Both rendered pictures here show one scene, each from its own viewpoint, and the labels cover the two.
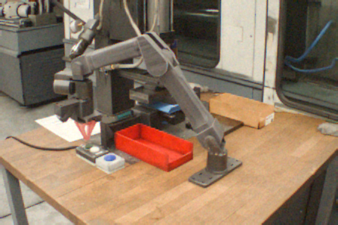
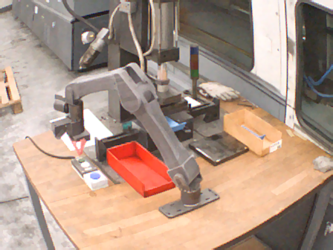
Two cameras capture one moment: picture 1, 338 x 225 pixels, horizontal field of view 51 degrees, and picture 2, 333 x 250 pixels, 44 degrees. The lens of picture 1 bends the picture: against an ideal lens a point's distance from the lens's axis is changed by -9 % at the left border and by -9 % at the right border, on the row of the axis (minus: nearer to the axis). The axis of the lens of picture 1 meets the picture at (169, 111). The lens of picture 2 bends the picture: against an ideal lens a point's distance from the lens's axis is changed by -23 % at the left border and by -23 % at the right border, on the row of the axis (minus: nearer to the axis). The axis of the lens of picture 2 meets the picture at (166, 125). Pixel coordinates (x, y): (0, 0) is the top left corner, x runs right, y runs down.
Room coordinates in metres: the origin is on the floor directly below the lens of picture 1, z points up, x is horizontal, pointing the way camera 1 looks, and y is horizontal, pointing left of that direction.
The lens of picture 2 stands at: (-0.21, -0.39, 1.85)
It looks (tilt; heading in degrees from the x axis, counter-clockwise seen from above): 28 degrees down; 14
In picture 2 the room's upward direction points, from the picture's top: straight up
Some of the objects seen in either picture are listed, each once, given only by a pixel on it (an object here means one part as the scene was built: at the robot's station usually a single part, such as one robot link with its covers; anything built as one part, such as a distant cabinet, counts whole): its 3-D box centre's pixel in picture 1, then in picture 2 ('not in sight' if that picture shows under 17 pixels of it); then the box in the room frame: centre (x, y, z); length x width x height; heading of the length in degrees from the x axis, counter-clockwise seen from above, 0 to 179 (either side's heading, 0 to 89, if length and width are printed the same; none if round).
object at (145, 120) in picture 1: (158, 115); (163, 131); (1.43, 0.04, 0.94); 0.20 x 0.10 x 0.07; 137
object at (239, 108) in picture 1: (241, 110); (253, 132); (1.51, -0.30, 0.93); 0.25 x 0.13 x 0.08; 47
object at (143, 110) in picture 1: (158, 105); (163, 120); (1.43, 0.04, 0.98); 0.20 x 0.10 x 0.01; 137
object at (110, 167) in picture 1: (110, 166); (96, 183); (1.07, 0.19, 0.90); 0.07 x 0.07 x 0.06; 47
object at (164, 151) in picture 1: (152, 146); (139, 168); (1.17, 0.06, 0.93); 0.25 x 0.12 x 0.06; 47
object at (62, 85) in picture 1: (72, 77); (67, 97); (1.15, 0.31, 1.17); 0.12 x 0.09 x 0.12; 75
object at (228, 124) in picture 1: (215, 124); (219, 147); (1.40, -0.18, 0.91); 0.17 x 0.16 x 0.02; 137
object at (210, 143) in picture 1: (215, 141); (188, 178); (1.04, -0.13, 1.00); 0.09 x 0.06 x 0.06; 165
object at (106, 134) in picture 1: (109, 132); (104, 147); (1.25, 0.21, 0.95); 0.06 x 0.03 x 0.09; 137
